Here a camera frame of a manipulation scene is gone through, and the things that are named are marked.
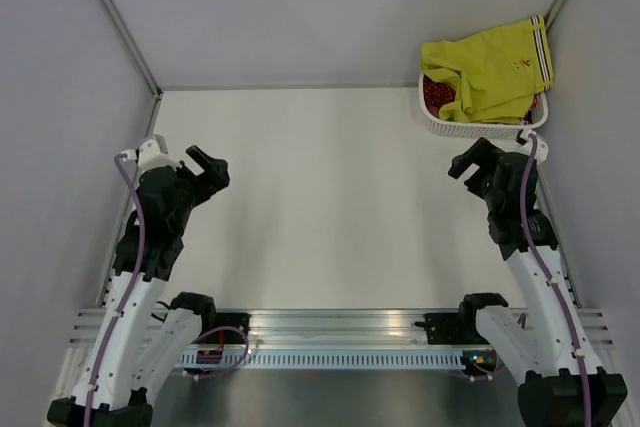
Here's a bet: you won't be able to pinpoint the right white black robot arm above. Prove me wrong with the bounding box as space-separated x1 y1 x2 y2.
448 134 628 426

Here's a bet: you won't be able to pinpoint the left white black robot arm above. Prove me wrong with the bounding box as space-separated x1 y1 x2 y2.
47 138 230 426

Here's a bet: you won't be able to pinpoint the left aluminium frame post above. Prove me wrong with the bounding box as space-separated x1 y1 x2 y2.
97 0 162 99

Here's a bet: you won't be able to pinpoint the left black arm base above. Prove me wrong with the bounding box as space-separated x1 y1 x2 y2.
200 312 251 346

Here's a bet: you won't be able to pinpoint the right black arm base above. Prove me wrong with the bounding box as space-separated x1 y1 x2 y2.
413 313 490 347

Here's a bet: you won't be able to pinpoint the yellow-green trousers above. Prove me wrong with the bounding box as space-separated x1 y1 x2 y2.
420 15 555 123

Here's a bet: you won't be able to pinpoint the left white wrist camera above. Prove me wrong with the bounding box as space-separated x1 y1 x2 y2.
116 134 180 172

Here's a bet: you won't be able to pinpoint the red polka dot garment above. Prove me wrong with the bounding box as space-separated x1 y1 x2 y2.
422 75 456 111

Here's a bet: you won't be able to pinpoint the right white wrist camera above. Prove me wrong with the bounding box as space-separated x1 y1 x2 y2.
515 129 549 164

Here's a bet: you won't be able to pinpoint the white plastic laundry basket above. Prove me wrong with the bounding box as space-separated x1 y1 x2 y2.
418 73 549 139

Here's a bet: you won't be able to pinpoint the white slotted cable duct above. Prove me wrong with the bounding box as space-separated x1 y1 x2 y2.
177 350 464 369

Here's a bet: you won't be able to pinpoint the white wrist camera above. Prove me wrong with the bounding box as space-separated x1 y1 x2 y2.
515 129 549 164
116 134 180 172

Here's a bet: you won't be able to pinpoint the aluminium mounting rail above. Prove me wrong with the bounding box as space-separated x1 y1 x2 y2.
68 308 613 349

